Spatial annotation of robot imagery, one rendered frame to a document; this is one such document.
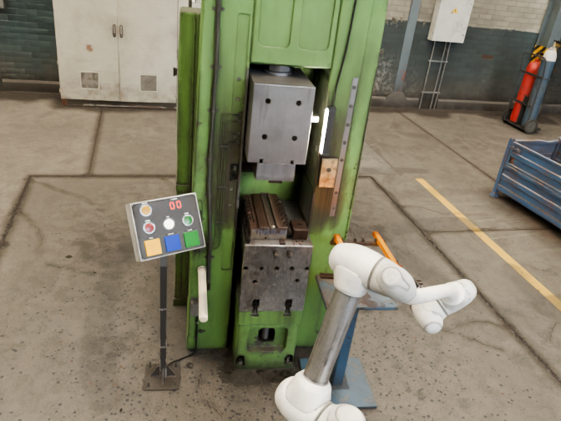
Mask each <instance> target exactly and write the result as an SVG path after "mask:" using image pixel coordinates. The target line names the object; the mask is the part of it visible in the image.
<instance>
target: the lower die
mask: <svg viewBox="0 0 561 421"><path fill-rule="evenodd" d="M262 194H268V196H269V199H270V204H271V208H272V210H273V214H274V217H275V222H276V224H277V228H276V229H271V227H270V221H269V217H268V214H267V210H266V208H265V202H264V198H263V195H262ZM244 196H245V195H244ZM248 196H249V197H250V203H251V208H252V211H253V216H254V217H253V218H254V220H255V221H254V222H253V219H249V222H248V229H249V233H250V239H251V240H279V239H285V240H286V233H287V225H286V223H285V224H284V225H283V223H284V222H285V219H283V221H282V218H284V216H283V215H282V216H281V214H283V213H282V211H281V208H280V209H278V208H279V207H280V204H279V205H277V204H278V203H280V202H279V201H277V202H276V200H278V197H277V194H269V193H266V192H261V193H260V194H251V195H248ZM280 211H281V212H280ZM279 212H280V213H279ZM265 237H266V239H265Z"/></svg>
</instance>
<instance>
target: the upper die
mask: <svg viewBox="0 0 561 421"><path fill-rule="evenodd" d="M251 164H252V168H253V171H254V175H255V179H256V180H280V181H294V175H295V168H296V165H294V164H293V162H292V160H291V163H290V164H273V163H262V159H260V163H253V162H251Z"/></svg>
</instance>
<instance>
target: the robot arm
mask: <svg viewBox="0 0 561 421"><path fill-rule="evenodd" d="M329 266H330V268H331V269H332V270H333V271H334V287H335V290H334V292H333V294H332V297H331V300H330V303H329V305H328V308H327V310H326V314H325V316H324V318H323V321H322V324H321V328H320V331H319V332H318V335H317V338H316V341H315V344H314V346H313V348H312V351H311V355H310V357H309V359H308V362H307V365H306V368H305V369H304V370H302V371H300V372H298V373H297V374H296V375H295V377H289V378H286V379H285V380H284V381H283V382H281V383H280V385H279V386H278V388H277V389H276V391H275V404H276V407H277V408H278V409H279V411H280V413H281V414H282V415H283V417H284V418H285V419H286V420H287V421H366V419H365V417H364V415H363V413H362V412H361V411H360V410H359V409H358V408H356V407H355V406H352V405H350V404H344V403H343V404H334V403H332V402H331V385H330V382H329V378H330V376H331V372H332V370H333V368H334V366H335V363H336V360H337V357H338V355H339V352H340V350H341V346H342V344H343V342H344V340H345V337H346V334H347V331H348V329H349V326H350V324H351V320H352V318H353V316H354V313H355V311H356V308H357V305H358V303H359V301H360V298H361V297H363V296H364V295H366V293H367V292H368V291H369V290H370V291H373V292H375V293H378V294H380V295H383V296H384V297H390V298H391V299H392V300H393V301H396V302H399V303H404V304H407V305H408V306H409V307H410V308H411V310H412V315H413V317H414V319H415V320H416V322H417V324H418V325H419V326H420V327H421V328H422V330H423V331H424V332H426V333H429V334H435V333H438V332H440V331H441V329H442V324H443V319H444V318H445V317H446V316H448V315H450V314H451V313H454V312H456V311H458V310H460V309H461V308H463V307H465V306H466V305H467V304H468V303H470V302H471V301H472V300H473V299H474V297H475V296H476V295H477V289H476V287H475V286H474V285H473V283H472V282H471V281H469V280H467V279H462V280H458V281H456V282H448V283H446V284H442V285H437V286H432V287H423V286H421V285H420V284H419V283H418V281H417V280H416V279H415V278H414V277H413V276H411V275H410V274H409V273H408V272H407V271H406V270H405V269H403V268H402V267H400V266H399V265H397V264H396V263H394V262H393V261H391V260H389V259H387V258H385V257H384V256H382V255H381V254H379V253H378V252H376V251H373V250H371V249H369V248H367V247H364V246H361V245H358V244H354V243H340V244H337V245H336V246H335V247H334V248H333V249H332V251H331V253H330V255H329Z"/></svg>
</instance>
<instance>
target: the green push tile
mask: <svg viewBox="0 0 561 421"><path fill-rule="evenodd" d="M183 235H184V243H185V247H186V248H187V247H191V246H197V245H200V240H199V235H198V231H189V232H185V233H183Z"/></svg>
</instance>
